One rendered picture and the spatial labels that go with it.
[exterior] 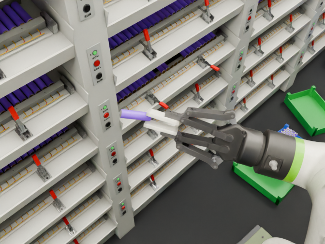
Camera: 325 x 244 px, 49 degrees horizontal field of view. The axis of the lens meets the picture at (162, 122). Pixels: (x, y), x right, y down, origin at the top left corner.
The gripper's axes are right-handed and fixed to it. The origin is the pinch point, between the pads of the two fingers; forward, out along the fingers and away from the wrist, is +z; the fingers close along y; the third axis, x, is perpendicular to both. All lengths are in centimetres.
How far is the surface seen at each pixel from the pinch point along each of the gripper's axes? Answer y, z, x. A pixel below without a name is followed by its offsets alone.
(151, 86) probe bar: 10, 11, 50
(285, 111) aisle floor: 34, -60, 153
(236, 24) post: -15, -12, 77
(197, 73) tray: 4, -3, 65
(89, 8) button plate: -16.8, 22.7, 10.4
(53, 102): 10.3, 30.7, 16.3
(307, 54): 1, -66, 178
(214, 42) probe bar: -7, -6, 75
